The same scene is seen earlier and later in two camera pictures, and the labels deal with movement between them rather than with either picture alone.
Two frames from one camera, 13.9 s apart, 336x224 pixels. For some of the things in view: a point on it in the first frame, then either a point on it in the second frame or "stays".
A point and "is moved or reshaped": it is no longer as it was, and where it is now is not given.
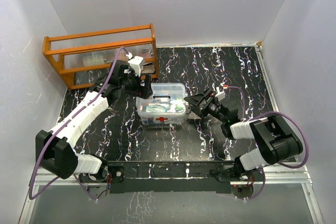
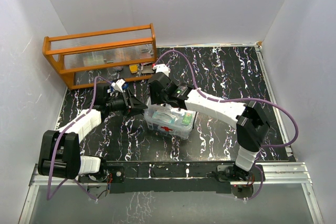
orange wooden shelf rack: [82, 59] stays
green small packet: [178, 108] is moved or reshaped
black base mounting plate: [180, 177] stays
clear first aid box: [168, 106] is moved or reshaped
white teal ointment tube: [156, 108] to [164, 116]
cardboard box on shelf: [148, 67] stays
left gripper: [147, 91] to [138, 107]
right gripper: [197, 99] to [155, 100]
